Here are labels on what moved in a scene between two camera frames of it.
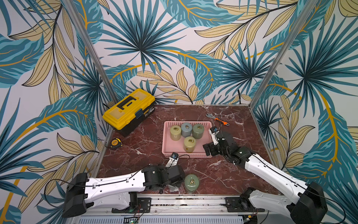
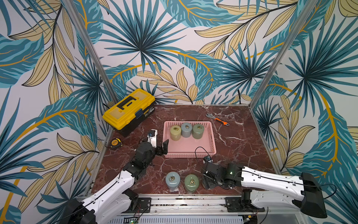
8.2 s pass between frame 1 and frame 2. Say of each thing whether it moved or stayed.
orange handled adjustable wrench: stayed
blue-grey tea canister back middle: stayed
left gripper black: moved
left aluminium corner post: stayed
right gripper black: moved
